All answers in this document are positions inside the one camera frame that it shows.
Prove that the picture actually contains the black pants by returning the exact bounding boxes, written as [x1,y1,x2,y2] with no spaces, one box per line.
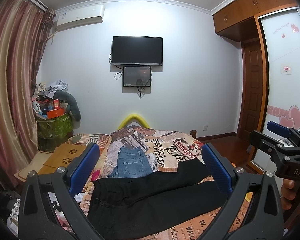
[88,159,226,239]

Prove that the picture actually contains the right human hand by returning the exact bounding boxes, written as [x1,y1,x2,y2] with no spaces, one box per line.
[281,179,297,210]

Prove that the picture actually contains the white wardrobe sliding door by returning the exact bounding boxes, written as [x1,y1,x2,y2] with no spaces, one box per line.
[247,8,300,173]

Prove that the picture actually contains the wooden folding lap table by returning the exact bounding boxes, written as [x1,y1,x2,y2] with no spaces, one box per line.
[14,144,87,182]

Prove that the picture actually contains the brown wooden door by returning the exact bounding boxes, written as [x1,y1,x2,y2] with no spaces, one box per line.
[238,40,263,141]

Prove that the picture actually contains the green patterned storage box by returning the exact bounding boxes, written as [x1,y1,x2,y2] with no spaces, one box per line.
[37,113,74,152]

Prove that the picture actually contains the printed newspaper bed cover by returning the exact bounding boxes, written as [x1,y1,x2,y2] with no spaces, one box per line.
[66,126,252,239]

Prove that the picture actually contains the orange box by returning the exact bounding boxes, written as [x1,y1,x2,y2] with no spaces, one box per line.
[47,108,65,119]

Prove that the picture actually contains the folded blue jeans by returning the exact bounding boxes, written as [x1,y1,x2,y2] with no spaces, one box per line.
[108,146,153,178]

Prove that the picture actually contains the wooden upper cabinets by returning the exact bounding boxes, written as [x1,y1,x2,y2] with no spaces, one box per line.
[213,0,297,42]

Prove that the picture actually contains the grey plush toy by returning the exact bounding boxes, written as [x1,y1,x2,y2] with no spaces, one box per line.
[53,90,81,121]

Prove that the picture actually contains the pink striped curtain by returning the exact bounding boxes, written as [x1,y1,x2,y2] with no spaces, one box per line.
[0,0,55,185]

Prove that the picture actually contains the white air conditioner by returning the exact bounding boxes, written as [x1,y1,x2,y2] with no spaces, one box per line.
[56,4,104,31]

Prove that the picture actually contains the small black wall monitor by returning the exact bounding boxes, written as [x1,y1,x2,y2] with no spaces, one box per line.
[122,66,152,87]

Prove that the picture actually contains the wall mounted black television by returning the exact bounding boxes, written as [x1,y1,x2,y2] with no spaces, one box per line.
[110,36,163,66]

